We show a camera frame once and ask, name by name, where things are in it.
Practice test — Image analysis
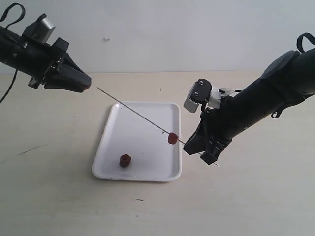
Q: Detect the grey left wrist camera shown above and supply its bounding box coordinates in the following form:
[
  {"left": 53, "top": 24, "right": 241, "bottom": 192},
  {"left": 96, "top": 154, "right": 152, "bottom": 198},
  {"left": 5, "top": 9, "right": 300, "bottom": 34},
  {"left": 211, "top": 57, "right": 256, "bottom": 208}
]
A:
[{"left": 22, "top": 13, "right": 55, "bottom": 43}]

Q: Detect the red berry bottom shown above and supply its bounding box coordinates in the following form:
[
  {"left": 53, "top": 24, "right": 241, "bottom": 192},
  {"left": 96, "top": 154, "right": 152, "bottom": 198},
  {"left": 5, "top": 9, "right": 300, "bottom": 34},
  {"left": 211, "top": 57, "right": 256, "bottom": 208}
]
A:
[{"left": 119, "top": 154, "right": 131, "bottom": 168}]

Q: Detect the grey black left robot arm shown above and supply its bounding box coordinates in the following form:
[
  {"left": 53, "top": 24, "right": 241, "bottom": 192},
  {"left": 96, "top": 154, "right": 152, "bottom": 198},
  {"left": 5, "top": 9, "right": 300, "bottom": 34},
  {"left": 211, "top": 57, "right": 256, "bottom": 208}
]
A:
[{"left": 0, "top": 27, "right": 92, "bottom": 93}]

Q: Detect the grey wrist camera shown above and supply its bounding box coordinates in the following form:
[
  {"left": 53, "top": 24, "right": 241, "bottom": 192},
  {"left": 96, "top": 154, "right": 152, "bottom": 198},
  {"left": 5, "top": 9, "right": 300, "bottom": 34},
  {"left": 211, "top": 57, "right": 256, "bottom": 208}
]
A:
[
  {"left": 183, "top": 78, "right": 237, "bottom": 114},
  {"left": 22, "top": 13, "right": 55, "bottom": 43}
]

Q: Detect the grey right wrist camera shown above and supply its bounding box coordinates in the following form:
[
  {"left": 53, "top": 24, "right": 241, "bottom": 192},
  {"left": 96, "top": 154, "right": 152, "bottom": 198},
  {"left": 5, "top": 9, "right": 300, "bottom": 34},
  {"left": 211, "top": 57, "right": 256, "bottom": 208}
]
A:
[{"left": 183, "top": 78, "right": 237, "bottom": 114}]

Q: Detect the white rectangular plastic tray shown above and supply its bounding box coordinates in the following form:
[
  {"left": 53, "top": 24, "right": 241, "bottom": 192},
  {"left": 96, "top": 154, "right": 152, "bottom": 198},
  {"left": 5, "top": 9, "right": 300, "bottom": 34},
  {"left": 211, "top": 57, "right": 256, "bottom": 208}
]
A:
[{"left": 92, "top": 102, "right": 182, "bottom": 182}]

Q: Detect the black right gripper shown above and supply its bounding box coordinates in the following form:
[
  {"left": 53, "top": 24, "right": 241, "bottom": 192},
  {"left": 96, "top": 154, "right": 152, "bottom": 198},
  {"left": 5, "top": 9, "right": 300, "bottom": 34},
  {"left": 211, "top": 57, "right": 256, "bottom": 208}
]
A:
[{"left": 184, "top": 97, "right": 236, "bottom": 165}]

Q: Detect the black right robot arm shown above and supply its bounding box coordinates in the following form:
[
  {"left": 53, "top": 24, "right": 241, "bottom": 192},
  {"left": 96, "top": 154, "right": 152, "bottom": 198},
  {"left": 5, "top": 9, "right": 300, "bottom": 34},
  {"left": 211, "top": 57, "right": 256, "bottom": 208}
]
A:
[{"left": 183, "top": 32, "right": 315, "bottom": 165}]

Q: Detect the red berry top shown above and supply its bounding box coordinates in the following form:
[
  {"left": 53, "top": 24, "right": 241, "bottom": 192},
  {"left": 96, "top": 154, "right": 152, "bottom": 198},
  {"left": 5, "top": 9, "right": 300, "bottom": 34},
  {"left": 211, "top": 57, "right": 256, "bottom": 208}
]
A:
[{"left": 167, "top": 132, "right": 178, "bottom": 145}]

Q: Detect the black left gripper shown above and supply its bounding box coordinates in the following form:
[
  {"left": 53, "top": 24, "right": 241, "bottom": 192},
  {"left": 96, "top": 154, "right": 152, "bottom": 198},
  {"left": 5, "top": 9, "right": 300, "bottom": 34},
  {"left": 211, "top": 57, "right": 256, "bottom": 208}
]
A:
[{"left": 28, "top": 37, "right": 92, "bottom": 92}]

